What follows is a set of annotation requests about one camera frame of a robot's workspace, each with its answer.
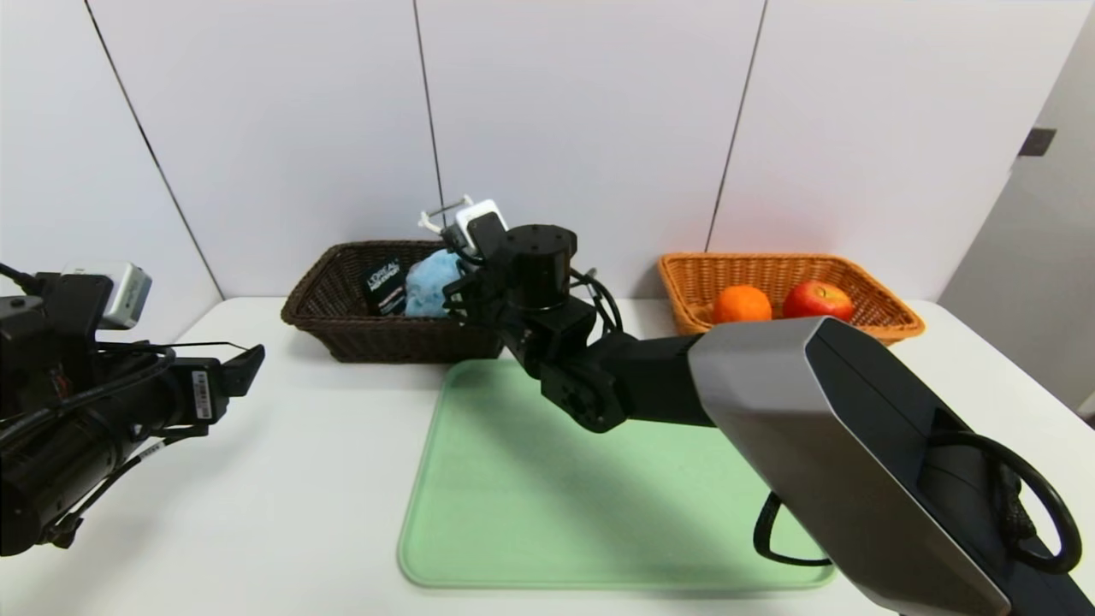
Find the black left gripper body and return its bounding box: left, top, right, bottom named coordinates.
left=138, top=357, right=229, bottom=426

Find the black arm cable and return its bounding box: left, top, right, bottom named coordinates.
left=568, top=268, right=625, bottom=336
left=47, top=436, right=189, bottom=548

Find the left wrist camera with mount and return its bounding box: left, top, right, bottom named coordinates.
left=36, top=262, right=153, bottom=331

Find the black cosmetic tube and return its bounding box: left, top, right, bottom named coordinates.
left=361, top=259, right=408, bottom=317

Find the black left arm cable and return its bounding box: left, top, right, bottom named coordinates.
left=47, top=436, right=189, bottom=548

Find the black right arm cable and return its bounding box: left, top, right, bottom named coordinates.
left=568, top=268, right=625, bottom=336

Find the thin black cable loop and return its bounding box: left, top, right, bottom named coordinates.
left=752, top=492, right=832, bottom=568

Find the white peeler with grey handle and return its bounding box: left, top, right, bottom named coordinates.
left=417, top=194, right=476, bottom=237

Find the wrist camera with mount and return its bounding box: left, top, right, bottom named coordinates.
left=453, top=199, right=511, bottom=259
left=36, top=262, right=153, bottom=331

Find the dark brown wicker basket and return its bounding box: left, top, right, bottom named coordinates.
left=281, top=241, right=507, bottom=364

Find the orange fruit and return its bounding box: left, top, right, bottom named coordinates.
left=712, top=285, right=773, bottom=325

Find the blue mesh bath loofah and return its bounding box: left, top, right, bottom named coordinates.
left=404, top=249, right=465, bottom=319

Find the orange wicker basket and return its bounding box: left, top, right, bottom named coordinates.
left=656, top=252, right=926, bottom=347

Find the red apple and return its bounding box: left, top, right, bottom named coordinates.
left=781, top=281, right=855, bottom=323

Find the braided black cable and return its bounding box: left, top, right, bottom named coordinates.
left=928, top=430, right=1084, bottom=576

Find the green plastic tray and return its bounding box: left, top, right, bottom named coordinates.
left=398, top=358, right=837, bottom=589

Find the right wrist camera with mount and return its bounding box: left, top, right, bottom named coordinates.
left=453, top=199, right=511, bottom=259

